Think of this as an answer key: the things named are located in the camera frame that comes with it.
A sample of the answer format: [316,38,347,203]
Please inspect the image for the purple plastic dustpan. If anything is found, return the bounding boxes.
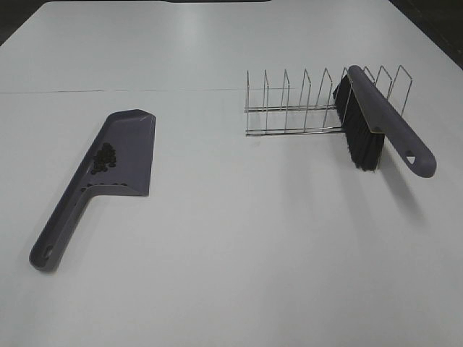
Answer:
[29,109,156,273]

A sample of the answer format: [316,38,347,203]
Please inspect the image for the metal wire dish rack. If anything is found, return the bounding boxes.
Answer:
[244,64,415,137]

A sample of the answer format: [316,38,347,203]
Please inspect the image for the purple hand brush black bristles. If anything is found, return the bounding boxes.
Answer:
[333,65,437,178]

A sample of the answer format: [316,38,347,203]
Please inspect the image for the pile of coffee beans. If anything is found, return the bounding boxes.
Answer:
[78,142,127,192]

